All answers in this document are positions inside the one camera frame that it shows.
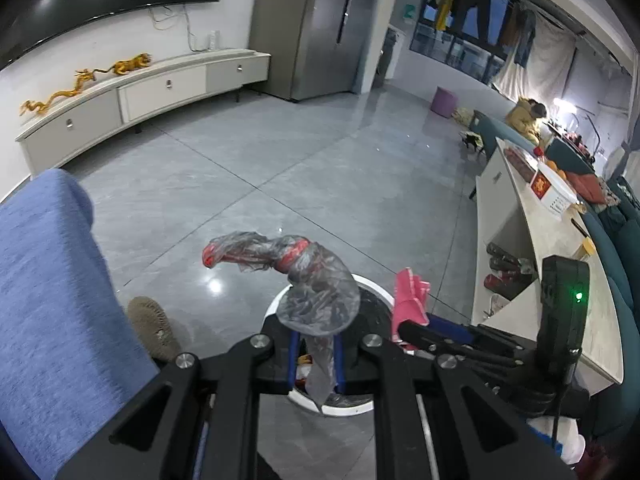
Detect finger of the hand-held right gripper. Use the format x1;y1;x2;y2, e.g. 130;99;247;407
398;321;522;368
427;316;538;356

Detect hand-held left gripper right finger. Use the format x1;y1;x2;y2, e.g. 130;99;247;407
334;320;576;480

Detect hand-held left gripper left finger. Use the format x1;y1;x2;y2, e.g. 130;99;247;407
55;320;301;480

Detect pink wrapper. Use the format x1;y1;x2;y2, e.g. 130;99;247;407
391;267;432;343

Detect white round trash bin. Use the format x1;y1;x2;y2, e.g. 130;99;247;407
264;274;401;417

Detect clear plastic bag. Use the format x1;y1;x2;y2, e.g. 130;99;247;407
202;231;362;409

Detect white plastic item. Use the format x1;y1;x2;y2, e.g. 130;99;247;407
484;294;511;318

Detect white coffee table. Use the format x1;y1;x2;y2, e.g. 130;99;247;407
470;137;626;396

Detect white box with red label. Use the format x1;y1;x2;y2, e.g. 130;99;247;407
529;162;578;216

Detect red cushion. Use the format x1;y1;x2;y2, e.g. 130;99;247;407
565;172;608;206

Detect brown slipper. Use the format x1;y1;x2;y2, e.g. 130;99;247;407
126;296;182;363

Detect red patterned box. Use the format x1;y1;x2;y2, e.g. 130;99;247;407
502;145;538;181

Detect purple stool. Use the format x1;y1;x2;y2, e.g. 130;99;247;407
431;86;457;118

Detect person's blue trousered leg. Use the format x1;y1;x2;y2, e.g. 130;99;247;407
0;168;161;480

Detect white hanging sheet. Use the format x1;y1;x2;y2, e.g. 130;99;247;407
495;15;576;106

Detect blue hanging garment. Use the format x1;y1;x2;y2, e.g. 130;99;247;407
514;10;537;68

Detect large window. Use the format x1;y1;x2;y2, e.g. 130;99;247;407
410;0;516;86

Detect white television cabinet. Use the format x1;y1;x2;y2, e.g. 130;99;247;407
15;48;272;177

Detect dark hanging trousers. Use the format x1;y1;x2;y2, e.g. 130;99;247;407
450;0;493;41

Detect yellow hanging garment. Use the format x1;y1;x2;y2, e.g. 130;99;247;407
432;0;456;31

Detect golden tiger ornament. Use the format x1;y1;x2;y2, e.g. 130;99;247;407
111;52;152;77

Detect grey refrigerator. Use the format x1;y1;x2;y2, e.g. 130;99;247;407
248;0;386;102

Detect golden dragon ornament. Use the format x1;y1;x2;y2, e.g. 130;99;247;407
20;68;113;117

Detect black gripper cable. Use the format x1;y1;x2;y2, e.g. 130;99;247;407
549;350;576;456

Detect wall cables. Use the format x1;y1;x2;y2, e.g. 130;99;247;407
147;4;211;53

